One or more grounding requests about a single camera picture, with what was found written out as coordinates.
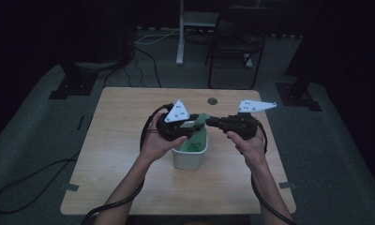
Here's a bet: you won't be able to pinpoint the thin black floor cables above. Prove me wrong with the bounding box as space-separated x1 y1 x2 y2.
102 46 162 89

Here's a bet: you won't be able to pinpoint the left hand-held gripper black cable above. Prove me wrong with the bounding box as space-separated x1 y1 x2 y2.
81 102 175 225

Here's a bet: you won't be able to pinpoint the right hand-held gripper black cable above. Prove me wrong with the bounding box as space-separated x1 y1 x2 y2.
250 120 299 225

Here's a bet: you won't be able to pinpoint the white metal stand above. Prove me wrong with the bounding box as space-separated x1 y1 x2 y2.
174 0 221 67

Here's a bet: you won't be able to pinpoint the black folding chair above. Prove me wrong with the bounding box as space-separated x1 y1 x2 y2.
204 5 268 91

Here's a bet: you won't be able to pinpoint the black stand with base plate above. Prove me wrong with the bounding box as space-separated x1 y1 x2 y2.
275 0 323 113
48 0 133 100

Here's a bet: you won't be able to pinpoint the white plastic bin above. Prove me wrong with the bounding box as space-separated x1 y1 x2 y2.
171 126 209 171

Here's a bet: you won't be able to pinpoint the hand-held gripper black cable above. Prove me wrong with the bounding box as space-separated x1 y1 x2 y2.
81 102 175 225
250 120 299 225

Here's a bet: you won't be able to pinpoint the person's right hand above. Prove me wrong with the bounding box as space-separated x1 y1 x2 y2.
225 126 268 168

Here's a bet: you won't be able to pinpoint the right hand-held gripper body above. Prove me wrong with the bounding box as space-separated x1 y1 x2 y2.
220 98 278 142

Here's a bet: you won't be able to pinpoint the green plastic bag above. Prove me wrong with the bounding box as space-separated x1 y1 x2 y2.
179 112 211 154

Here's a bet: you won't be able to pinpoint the person's left hand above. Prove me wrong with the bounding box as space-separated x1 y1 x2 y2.
139 112 188 164

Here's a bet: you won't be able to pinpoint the white floor cable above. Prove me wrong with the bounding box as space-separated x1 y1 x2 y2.
133 28 181 45

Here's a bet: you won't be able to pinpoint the black floor cable loop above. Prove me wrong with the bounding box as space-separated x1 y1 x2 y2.
0 151 82 216

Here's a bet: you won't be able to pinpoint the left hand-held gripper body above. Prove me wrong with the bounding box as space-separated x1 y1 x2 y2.
155 98 200 143

